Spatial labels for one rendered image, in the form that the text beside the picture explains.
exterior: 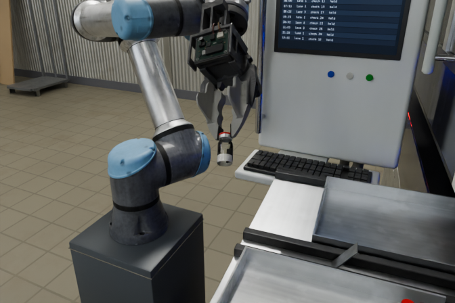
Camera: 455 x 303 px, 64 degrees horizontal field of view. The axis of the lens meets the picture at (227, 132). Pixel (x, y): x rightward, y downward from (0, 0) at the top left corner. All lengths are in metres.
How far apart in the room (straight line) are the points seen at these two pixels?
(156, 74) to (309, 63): 0.54
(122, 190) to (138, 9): 0.43
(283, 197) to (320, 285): 0.29
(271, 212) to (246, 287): 0.25
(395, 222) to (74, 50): 5.43
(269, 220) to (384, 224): 0.26
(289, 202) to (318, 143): 0.46
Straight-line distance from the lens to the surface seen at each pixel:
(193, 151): 0.93
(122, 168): 0.87
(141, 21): 0.66
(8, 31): 6.34
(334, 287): 0.72
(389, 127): 1.29
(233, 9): 0.60
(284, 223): 0.85
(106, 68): 5.56
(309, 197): 0.96
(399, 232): 0.90
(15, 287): 2.20
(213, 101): 0.56
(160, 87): 0.98
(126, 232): 0.94
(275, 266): 0.73
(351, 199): 0.98
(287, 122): 1.34
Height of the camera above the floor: 1.38
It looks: 22 degrees down
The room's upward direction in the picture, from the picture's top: straight up
